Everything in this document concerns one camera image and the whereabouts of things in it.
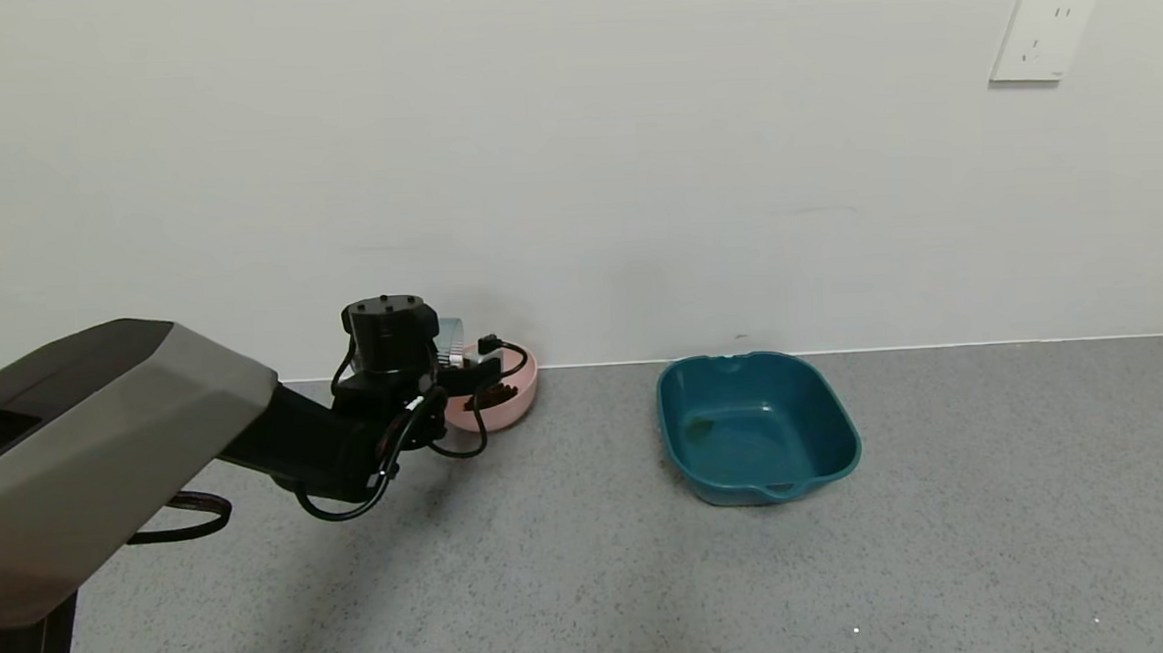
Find teal plastic basin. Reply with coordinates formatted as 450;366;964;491
654;347;864;511

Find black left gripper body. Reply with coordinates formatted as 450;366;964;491
435;358;503;388

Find brown food pellets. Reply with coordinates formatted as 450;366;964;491
462;382;521;412

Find thin black camera cable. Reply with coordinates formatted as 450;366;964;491
423;332;535;462

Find pink bowl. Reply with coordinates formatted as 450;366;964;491
440;340;542;434

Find thick black looped cable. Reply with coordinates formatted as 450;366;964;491
126;489;234;545

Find white wall socket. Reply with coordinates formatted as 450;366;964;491
985;0;1102;87

